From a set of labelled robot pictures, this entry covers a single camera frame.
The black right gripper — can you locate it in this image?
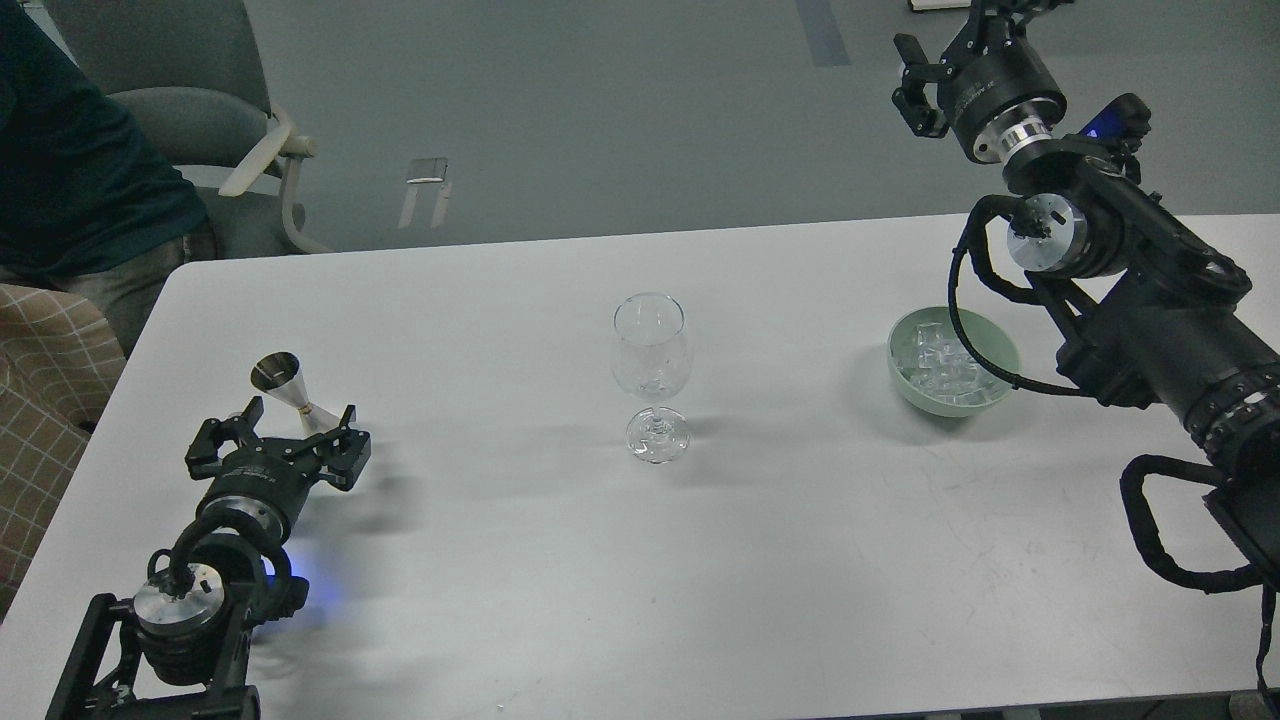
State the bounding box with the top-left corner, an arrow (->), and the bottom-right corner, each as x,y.
891,22 -> 1068,164

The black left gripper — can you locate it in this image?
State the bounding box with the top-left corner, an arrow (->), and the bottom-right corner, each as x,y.
184,396 -> 372,541

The steel double jigger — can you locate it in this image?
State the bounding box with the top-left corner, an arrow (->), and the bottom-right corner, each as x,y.
250,351 -> 340,437

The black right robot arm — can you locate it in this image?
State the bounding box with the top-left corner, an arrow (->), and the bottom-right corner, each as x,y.
892,1 -> 1279,715

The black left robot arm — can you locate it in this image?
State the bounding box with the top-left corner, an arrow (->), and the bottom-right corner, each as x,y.
46,397 -> 371,719

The clear ice cubes pile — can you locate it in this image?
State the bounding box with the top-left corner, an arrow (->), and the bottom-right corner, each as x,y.
896,322 -> 1005,407

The clear wine glass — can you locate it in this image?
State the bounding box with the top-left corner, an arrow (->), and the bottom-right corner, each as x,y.
611,292 -> 692,464

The beige checked cloth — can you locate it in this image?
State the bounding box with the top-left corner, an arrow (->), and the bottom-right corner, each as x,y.
1,284 -> 125,615

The green bowl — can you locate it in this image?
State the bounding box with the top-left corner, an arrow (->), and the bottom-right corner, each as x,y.
884,306 -> 1012,419

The seated person in teal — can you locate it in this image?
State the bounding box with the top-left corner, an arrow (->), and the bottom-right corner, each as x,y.
1,1 -> 218,355

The grey office chair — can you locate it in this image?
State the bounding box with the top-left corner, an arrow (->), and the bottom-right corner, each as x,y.
45,1 -> 325,258

